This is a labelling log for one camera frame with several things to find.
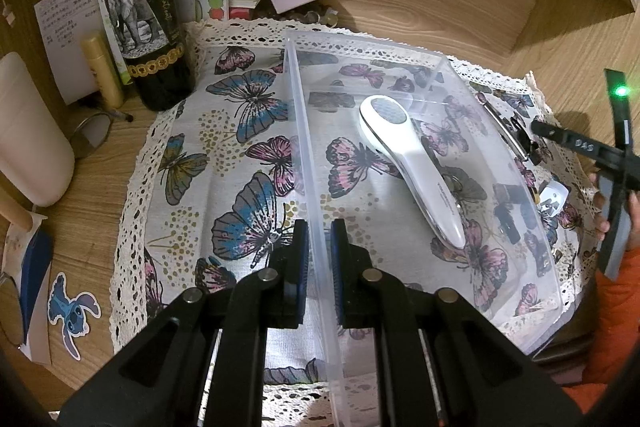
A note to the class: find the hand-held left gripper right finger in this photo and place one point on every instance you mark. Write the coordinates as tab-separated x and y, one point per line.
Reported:
338	274

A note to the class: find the metal clip tool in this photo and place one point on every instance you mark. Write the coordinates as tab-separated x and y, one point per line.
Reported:
515	132

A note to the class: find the person's right hand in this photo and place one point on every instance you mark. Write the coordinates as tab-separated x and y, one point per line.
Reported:
596	181

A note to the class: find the small round mirror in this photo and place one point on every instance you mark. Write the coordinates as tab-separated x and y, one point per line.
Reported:
90	136

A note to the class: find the blue cartoon sticker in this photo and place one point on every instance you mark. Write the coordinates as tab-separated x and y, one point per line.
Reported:
70	312

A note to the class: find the white plastic bottle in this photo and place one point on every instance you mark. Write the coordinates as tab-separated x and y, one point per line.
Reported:
30	132

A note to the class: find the wooden stick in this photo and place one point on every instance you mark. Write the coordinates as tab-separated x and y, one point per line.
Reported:
15	209

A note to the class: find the butterfly print lace cloth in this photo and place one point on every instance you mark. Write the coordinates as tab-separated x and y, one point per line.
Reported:
210	147

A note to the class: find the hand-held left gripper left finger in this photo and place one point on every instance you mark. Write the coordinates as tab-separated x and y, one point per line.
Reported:
300	267

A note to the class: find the pile of coins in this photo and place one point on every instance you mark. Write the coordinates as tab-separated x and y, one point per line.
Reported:
320	16

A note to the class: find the person's right forearm orange sleeve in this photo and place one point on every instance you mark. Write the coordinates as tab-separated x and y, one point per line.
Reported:
617	332

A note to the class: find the clear plastic storage box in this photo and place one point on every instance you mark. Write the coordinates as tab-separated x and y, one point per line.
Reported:
400	307

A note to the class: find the dark wine bottle elephant label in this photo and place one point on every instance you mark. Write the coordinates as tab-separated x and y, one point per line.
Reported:
150	32

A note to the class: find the white handheld lint remover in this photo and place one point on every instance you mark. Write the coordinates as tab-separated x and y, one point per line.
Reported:
415	167

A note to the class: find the green and red sticker sheet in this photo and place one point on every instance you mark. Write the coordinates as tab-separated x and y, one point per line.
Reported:
220	6

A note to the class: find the white handwritten note paper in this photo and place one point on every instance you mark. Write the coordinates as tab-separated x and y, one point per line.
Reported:
65	32

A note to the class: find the yellow tube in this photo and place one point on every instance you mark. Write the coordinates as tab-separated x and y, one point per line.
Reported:
102	67

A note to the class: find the blue and white paper packet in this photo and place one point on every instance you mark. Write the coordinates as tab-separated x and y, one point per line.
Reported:
35	287

